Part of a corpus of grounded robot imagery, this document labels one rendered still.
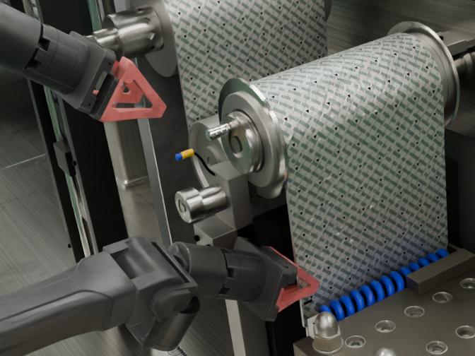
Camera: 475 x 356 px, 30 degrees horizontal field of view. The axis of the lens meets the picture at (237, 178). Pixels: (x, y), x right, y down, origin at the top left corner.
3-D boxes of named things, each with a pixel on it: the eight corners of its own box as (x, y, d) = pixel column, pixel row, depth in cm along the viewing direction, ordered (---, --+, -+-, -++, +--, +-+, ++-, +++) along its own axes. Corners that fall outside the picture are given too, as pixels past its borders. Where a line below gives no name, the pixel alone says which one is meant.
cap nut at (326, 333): (306, 343, 104) (302, 312, 102) (331, 331, 105) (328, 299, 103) (324, 359, 101) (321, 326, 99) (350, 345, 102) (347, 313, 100)
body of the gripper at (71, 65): (93, 117, 88) (27, 89, 84) (59, 90, 96) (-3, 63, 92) (122, 58, 87) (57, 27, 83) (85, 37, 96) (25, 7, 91)
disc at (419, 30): (378, 105, 123) (382, 6, 115) (381, 104, 124) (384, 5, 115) (452, 151, 113) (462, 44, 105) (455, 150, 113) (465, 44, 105)
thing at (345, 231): (302, 325, 110) (285, 194, 102) (445, 256, 119) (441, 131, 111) (305, 327, 109) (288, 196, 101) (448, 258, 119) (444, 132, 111)
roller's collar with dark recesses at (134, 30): (107, 56, 122) (98, 11, 119) (146, 44, 124) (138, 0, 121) (126, 67, 117) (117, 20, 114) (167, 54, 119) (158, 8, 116)
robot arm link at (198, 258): (187, 263, 93) (169, 229, 97) (160, 311, 96) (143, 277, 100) (240, 270, 97) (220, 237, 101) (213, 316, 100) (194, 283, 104)
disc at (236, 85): (222, 164, 113) (213, 60, 105) (225, 163, 113) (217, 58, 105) (287, 220, 102) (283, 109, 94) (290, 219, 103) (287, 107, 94)
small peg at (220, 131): (208, 143, 102) (203, 131, 102) (228, 135, 104) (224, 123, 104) (212, 140, 101) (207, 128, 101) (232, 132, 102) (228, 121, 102)
